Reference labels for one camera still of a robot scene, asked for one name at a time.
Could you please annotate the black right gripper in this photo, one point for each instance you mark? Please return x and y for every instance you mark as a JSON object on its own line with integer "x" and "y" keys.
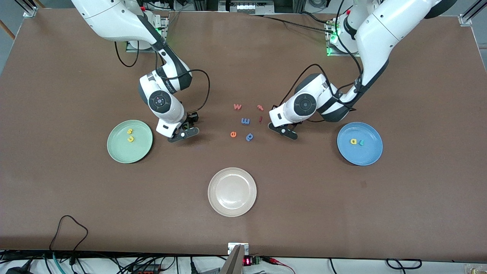
{"x": 189, "y": 121}

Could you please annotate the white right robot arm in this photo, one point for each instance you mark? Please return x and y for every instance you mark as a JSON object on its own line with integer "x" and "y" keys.
{"x": 114, "y": 19}

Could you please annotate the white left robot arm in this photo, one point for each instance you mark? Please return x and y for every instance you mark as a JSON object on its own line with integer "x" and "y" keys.
{"x": 395, "y": 23}

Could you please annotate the blue foam letter p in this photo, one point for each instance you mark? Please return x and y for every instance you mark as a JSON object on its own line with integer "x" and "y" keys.
{"x": 247, "y": 139}

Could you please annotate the blue foam letter m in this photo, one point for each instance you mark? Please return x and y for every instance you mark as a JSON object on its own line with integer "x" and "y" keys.
{"x": 245, "y": 121}

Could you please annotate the red foam letter w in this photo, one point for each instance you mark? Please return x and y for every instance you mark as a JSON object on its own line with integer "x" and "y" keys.
{"x": 237, "y": 108}

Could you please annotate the green plate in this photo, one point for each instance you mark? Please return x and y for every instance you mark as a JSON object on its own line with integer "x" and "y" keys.
{"x": 121, "y": 148}

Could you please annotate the beige plate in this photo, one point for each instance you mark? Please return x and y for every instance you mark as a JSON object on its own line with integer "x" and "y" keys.
{"x": 232, "y": 192}

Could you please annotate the blue plate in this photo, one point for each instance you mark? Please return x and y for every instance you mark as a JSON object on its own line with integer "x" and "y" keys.
{"x": 365, "y": 152}

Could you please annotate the white power strip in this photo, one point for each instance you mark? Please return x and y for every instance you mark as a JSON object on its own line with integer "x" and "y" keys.
{"x": 245, "y": 7}

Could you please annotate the green terminal board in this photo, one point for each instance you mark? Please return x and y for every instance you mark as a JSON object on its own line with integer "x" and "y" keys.
{"x": 255, "y": 261}

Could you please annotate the red LED display module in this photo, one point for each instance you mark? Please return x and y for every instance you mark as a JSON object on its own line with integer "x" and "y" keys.
{"x": 247, "y": 262}

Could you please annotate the black power strip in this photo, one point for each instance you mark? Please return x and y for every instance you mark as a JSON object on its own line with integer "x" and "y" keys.
{"x": 152, "y": 269}

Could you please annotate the wooden stick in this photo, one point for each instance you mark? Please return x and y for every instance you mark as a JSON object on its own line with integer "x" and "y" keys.
{"x": 7, "y": 28}

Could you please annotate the grey left arm base plate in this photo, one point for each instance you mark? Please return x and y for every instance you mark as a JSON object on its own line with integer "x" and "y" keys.
{"x": 342, "y": 54}

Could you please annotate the white mount bracket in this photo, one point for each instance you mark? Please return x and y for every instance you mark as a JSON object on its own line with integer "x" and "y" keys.
{"x": 231, "y": 247}

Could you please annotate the grey metal camera mount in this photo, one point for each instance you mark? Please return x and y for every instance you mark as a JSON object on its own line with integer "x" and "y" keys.
{"x": 234, "y": 262}

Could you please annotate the aluminium frame profile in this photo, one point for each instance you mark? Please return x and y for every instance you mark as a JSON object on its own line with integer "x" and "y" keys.
{"x": 470, "y": 15}
{"x": 29, "y": 9}

